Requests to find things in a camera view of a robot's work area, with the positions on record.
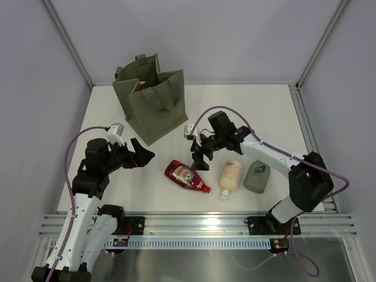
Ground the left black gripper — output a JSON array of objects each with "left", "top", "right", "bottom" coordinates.
[{"left": 102, "top": 137, "right": 154, "bottom": 174}]

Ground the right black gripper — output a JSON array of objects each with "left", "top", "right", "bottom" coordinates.
[{"left": 190, "top": 131, "right": 224, "bottom": 171}]

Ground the red Fairy dish soap bottle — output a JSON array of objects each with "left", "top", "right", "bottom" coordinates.
[{"left": 164, "top": 160, "right": 211, "bottom": 194}]

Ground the cream lotion bottle white cap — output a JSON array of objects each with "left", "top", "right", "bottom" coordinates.
[{"left": 218, "top": 160, "right": 243, "bottom": 200}]

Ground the grey-green pump soap bottle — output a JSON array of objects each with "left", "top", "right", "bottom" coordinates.
[{"left": 243, "top": 160, "right": 270, "bottom": 194}]

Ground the dark red dish soap bottle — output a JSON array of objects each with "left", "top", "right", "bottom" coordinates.
[{"left": 139, "top": 81, "right": 146, "bottom": 90}]

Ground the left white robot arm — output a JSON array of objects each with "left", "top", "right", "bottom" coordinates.
[{"left": 31, "top": 138, "right": 155, "bottom": 281}]

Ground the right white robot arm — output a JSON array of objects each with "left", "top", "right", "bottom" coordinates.
[{"left": 184, "top": 110, "right": 334, "bottom": 234}]

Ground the green canvas tote bag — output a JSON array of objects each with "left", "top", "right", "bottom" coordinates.
[{"left": 112, "top": 54, "right": 189, "bottom": 146}]

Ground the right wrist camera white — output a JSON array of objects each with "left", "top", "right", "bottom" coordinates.
[{"left": 184, "top": 124, "right": 201, "bottom": 146}]

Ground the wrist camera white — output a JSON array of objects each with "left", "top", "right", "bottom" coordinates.
[
  {"left": 106, "top": 123, "right": 125, "bottom": 146},
  {"left": 184, "top": 124, "right": 201, "bottom": 146}
]

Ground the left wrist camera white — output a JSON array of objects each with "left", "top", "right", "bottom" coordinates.
[{"left": 106, "top": 123, "right": 125, "bottom": 146}]

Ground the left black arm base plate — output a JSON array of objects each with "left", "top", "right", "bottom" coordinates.
[{"left": 112, "top": 216, "right": 145, "bottom": 236}]

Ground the white slotted cable duct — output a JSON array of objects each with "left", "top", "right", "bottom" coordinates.
[{"left": 104, "top": 238, "right": 271, "bottom": 250}]

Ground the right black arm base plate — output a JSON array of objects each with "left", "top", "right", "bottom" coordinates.
[{"left": 244, "top": 216, "right": 301, "bottom": 236}]

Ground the aluminium front rail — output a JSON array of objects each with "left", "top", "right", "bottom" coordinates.
[{"left": 38, "top": 213, "right": 358, "bottom": 237}]

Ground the left aluminium frame post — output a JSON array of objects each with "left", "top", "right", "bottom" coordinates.
[{"left": 41, "top": 0, "right": 95, "bottom": 90}]

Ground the aluminium frame post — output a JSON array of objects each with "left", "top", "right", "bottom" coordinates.
[
  {"left": 41, "top": 0, "right": 95, "bottom": 90},
  {"left": 296, "top": 0, "right": 351, "bottom": 90}
]

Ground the right aluminium frame post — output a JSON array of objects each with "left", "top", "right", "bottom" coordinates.
[{"left": 296, "top": 0, "right": 351, "bottom": 90}]

